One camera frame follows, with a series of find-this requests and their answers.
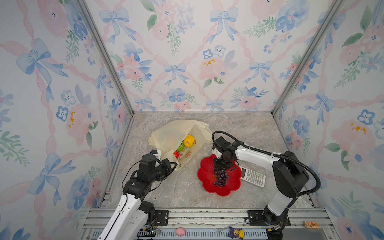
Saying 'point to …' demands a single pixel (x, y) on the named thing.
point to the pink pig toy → (180, 231)
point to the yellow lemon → (189, 141)
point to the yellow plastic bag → (166, 138)
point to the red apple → (176, 154)
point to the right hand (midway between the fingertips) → (216, 167)
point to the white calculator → (253, 177)
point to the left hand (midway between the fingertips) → (178, 162)
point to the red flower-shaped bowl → (206, 173)
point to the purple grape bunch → (222, 177)
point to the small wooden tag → (312, 225)
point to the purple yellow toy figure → (236, 233)
